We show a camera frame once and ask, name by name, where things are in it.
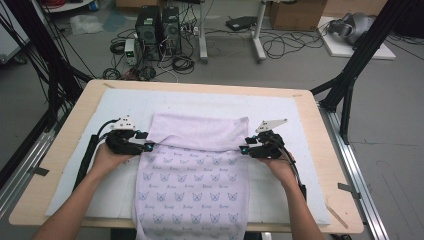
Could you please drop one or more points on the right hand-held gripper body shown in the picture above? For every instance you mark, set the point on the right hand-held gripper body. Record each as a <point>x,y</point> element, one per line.
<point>268,146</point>

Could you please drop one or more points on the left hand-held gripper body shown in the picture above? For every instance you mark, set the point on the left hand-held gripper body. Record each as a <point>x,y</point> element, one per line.
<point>123,143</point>

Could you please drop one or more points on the lilac butterfly print towel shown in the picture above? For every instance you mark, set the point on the lilac butterfly print towel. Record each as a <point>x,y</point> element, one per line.
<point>196,186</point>

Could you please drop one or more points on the person's left hand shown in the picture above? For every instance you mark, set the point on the person's left hand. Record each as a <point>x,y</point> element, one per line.
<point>108,160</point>

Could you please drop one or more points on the person's right hand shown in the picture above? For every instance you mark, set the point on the person's right hand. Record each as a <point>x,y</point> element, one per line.
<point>281,168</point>

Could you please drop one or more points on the white foam mat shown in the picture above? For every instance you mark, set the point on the white foam mat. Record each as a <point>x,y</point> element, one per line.
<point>116,190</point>

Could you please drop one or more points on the white power supply box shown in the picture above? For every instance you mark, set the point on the white power supply box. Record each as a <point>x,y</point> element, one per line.
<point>130,51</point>

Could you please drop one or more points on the black tape strip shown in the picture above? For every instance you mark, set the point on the black tape strip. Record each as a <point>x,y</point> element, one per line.
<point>39,171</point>
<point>348,189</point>

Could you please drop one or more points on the thin wooden stick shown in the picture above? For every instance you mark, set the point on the thin wooden stick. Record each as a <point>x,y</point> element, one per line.
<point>336,216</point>

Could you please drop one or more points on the wide black computer tower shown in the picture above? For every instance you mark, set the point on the wide black computer tower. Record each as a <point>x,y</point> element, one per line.
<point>148,33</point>

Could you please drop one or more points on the white desk leg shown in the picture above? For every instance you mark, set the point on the white desk leg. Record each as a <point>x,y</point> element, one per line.
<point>203,33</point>
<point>258,36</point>

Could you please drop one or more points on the narrow black computer tower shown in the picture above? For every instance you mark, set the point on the narrow black computer tower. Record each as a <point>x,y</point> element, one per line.
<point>171,31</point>

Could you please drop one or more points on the flat black device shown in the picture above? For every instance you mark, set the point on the flat black device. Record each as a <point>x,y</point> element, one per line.
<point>240,23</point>

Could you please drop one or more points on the teal floor sheet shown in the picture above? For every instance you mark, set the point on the teal floor sheet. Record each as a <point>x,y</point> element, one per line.
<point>115,20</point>

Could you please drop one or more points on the white floor board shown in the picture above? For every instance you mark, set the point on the white floor board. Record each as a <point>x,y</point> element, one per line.
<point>340,50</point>

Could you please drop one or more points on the clear plastic bag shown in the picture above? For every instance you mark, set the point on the clear plastic bag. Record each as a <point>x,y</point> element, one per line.
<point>85,24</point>

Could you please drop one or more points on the large cardboard box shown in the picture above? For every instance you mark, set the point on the large cardboard box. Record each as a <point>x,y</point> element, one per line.
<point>296,15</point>

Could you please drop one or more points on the white round table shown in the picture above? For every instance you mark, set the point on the white round table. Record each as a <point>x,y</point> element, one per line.
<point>71,6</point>

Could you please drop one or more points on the grey headset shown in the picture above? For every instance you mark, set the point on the grey headset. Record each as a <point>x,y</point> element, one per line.
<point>355,26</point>

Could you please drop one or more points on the white cabinet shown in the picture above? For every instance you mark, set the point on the white cabinet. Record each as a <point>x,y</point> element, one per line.
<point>10,36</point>

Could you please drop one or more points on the aluminium rail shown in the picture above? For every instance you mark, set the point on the aluminium rail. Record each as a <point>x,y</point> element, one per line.
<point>23,173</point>
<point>353,173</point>

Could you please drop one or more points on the black metal frame stand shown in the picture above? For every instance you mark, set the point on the black metal frame stand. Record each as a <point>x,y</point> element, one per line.
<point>363,50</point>
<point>43,43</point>

